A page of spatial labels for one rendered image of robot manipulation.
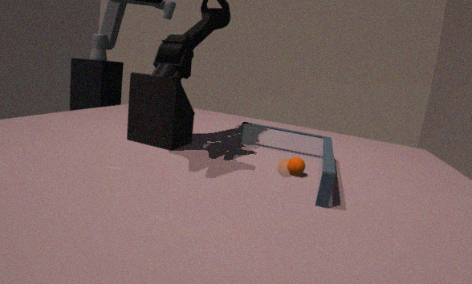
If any orange-brown ball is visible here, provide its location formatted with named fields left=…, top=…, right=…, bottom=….
left=291, top=157, right=306, bottom=175

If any see-through orange ball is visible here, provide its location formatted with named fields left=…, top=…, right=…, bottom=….
left=278, top=159, right=296, bottom=177

